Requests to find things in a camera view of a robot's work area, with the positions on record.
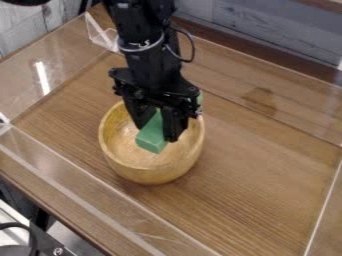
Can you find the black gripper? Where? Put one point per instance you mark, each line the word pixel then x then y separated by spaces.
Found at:
pixel 151 84

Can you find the green rectangular block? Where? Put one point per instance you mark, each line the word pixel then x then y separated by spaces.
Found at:
pixel 150 138

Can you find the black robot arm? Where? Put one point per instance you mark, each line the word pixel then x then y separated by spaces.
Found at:
pixel 145 26

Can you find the brown wooden bowl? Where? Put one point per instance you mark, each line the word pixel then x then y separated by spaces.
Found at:
pixel 137 164

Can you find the clear acrylic tray walls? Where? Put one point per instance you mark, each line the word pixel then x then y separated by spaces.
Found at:
pixel 264 193

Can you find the clear acrylic corner bracket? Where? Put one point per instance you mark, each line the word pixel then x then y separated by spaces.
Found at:
pixel 102 37

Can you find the black metal table frame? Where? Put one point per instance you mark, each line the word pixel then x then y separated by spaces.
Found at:
pixel 58 241

